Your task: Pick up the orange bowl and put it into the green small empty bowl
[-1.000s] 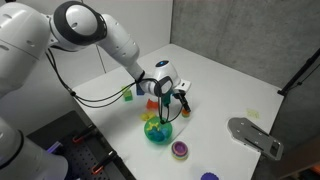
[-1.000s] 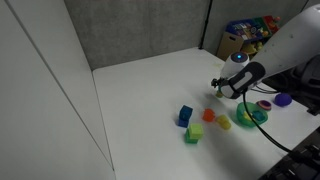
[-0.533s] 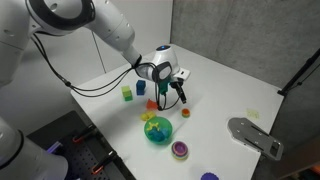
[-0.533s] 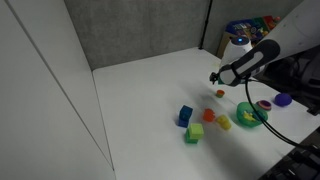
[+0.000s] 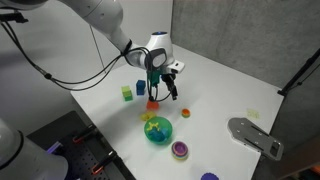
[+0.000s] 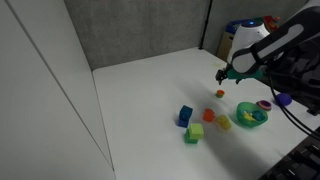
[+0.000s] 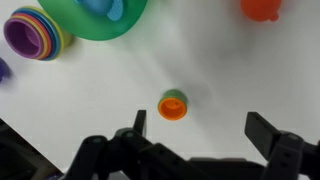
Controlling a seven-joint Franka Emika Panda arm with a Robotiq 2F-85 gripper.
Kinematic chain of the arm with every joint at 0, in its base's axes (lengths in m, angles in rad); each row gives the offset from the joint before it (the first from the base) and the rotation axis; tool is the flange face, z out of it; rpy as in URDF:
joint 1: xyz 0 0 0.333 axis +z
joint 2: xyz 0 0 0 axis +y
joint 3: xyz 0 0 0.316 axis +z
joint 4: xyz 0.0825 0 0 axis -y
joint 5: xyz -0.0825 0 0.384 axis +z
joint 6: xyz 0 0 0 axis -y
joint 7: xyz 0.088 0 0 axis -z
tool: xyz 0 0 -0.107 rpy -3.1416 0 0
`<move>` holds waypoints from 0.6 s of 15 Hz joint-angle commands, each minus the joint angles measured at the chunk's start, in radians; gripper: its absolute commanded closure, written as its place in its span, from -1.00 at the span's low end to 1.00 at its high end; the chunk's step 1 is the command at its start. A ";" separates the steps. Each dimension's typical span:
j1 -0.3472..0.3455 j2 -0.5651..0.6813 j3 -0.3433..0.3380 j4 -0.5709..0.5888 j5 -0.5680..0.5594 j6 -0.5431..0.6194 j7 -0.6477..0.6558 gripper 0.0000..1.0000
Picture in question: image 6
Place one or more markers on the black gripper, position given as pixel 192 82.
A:
pixel 227 74

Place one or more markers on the small orange bowl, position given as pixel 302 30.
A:
pixel 220 92

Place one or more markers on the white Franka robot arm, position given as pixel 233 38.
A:
pixel 273 43

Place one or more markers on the small green bowl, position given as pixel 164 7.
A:
pixel 219 96

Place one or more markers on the large green bowl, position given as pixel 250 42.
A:
pixel 245 122

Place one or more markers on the brown cardboard box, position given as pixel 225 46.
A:
pixel 224 46

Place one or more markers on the orange toy block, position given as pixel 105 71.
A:
pixel 208 115

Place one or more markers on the yellow toy block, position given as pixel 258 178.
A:
pixel 224 122

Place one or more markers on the yellow toy figure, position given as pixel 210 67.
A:
pixel 248 116

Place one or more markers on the blue cube stack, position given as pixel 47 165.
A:
pixel 185 116

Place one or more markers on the stacked purple rainbow bowls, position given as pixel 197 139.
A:
pixel 264 105

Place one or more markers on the blue toy pieces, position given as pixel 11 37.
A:
pixel 258 115

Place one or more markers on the black stand pole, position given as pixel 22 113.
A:
pixel 206 25

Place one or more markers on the lime green cube stack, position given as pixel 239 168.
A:
pixel 194 133

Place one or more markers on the purple round lid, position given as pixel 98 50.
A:
pixel 284 99

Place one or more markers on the red background object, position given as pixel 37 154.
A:
pixel 270 22

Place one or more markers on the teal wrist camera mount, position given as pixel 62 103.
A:
pixel 248 76

